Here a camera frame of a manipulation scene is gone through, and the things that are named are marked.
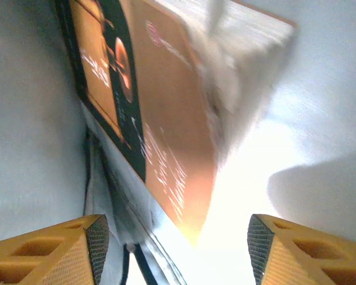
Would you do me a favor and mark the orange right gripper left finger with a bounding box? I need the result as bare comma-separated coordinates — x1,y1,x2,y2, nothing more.
0,214,110,285

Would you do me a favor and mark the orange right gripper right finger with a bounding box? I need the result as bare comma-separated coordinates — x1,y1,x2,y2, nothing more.
247,213,356,285

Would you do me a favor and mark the navy blue backpack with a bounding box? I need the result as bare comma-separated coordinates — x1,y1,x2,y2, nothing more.
0,0,356,285

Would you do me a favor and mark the brown paperback book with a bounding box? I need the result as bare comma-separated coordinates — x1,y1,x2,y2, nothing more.
55,0,299,249

